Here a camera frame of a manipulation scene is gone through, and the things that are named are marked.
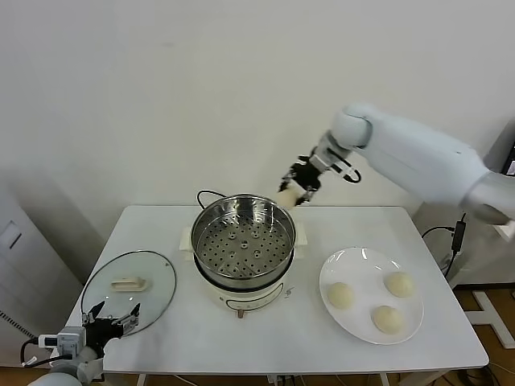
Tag black left camera cable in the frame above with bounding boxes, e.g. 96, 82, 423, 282
22, 339, 53, 369

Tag grey computer monitor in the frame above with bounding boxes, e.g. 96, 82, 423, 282
484, 118, 515, 176

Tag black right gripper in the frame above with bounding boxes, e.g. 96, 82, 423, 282
277, 158, 323, 207

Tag black right camera cable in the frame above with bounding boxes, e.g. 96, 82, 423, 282
336, 157, 362, 183

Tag cream electric cooker base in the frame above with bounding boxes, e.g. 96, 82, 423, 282
179, 224, 311, 321

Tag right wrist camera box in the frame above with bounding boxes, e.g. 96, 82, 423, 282
311, 151, 355, 180

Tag black cooker power cord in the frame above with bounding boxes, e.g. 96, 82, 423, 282
196, 189, 226, 210

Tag glass lid with cream handle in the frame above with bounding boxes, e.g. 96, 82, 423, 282
80, 250, 178, 337

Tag stainless steel steamer basket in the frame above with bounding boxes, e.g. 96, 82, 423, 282
190, 194, 298, 291

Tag white grey cabinet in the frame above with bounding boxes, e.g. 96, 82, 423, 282
0, 176, 84, 365

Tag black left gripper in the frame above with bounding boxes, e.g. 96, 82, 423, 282
81, 300, 142, 353

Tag black hub side cable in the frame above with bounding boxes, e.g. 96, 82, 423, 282
421, 225, 455, 239

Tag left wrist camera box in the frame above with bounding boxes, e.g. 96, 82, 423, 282
38, 326, 88, 358

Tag black camera cable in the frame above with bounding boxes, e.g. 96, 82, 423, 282
336, 157, 362, 183
22, 339, 53, 369

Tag grey usb hub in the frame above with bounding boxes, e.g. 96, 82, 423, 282
451, 219, 468, 253

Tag white round plate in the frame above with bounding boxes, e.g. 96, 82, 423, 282
319, 246, 426, 346

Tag white steamed baozi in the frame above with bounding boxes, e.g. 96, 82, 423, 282
384, 271, 415, 299
277, 188, 303, 208
326, 281, 356, 310
370, 305, 404, 335

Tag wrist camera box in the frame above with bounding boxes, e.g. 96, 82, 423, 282
38, 326, 88, 358
311, 151, 355, 180

